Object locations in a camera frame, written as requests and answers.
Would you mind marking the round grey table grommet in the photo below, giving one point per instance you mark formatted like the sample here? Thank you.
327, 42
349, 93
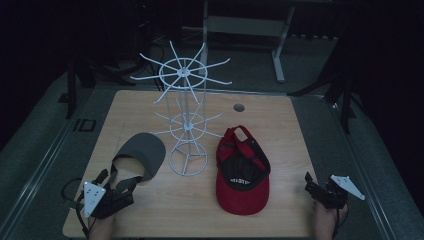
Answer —
239, 107

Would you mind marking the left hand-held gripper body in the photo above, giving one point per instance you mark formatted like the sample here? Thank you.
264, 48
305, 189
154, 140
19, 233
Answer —
95, 200

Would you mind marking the person's right hand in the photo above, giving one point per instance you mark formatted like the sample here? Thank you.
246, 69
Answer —
326, 221

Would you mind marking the grey metal desk frame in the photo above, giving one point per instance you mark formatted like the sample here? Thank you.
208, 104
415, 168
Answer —
246, 25

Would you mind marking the red baseball cap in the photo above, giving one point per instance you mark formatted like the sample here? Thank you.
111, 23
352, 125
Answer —
241, 196

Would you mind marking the person's left hand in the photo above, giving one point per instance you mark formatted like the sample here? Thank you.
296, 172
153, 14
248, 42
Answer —
103, 228

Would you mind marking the grey visor cap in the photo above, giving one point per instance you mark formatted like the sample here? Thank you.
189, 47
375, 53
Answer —
146, 153

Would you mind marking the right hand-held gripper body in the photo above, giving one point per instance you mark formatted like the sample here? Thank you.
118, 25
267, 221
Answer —
333, 198

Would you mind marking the black stand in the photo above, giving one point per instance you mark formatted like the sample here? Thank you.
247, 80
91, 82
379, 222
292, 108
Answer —
71, 93
345, 100

